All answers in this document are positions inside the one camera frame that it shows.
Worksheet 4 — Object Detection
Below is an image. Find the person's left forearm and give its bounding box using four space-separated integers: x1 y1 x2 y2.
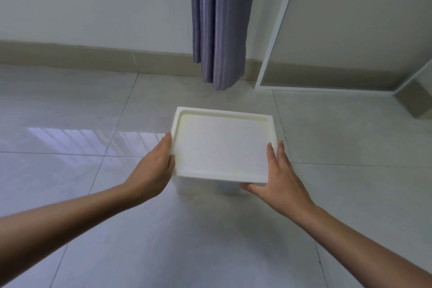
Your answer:
0 184 133 279

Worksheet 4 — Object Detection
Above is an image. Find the white plastic bin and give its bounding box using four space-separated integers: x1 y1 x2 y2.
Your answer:
173 175 241 196

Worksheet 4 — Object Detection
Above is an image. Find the white plastic lid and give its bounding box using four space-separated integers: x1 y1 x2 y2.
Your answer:
170 106 278 187

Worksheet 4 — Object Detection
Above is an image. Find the purple curtain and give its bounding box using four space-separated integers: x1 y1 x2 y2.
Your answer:
190 0 259 92

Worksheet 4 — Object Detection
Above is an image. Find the person's right forearm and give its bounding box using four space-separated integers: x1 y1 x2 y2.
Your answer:
298 204 432 288

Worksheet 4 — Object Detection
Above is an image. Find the person's left hand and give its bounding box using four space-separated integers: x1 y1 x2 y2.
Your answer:
122 131 176 209

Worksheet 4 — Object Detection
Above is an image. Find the person's right hand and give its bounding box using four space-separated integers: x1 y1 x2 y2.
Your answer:
240 140 317 220

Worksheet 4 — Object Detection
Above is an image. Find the white framed mirror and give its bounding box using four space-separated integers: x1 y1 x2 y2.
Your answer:
254 0 432 97

